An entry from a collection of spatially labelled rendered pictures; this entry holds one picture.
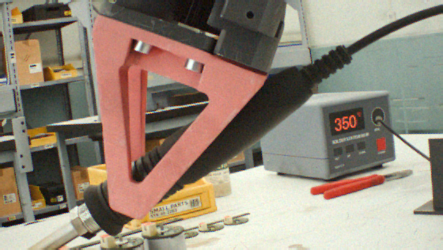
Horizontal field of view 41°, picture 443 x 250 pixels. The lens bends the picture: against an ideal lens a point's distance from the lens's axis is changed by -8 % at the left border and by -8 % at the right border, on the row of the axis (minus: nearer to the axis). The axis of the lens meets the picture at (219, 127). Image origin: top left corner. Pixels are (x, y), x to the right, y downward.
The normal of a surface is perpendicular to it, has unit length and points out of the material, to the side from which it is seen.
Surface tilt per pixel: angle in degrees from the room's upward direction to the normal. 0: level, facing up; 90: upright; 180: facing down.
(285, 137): 90
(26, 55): 88
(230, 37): 89
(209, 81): 108
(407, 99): 90
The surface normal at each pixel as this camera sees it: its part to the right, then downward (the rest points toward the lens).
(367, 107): 0.43, 0.02
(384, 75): -0.79, 0.17
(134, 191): -0.14, 0.25
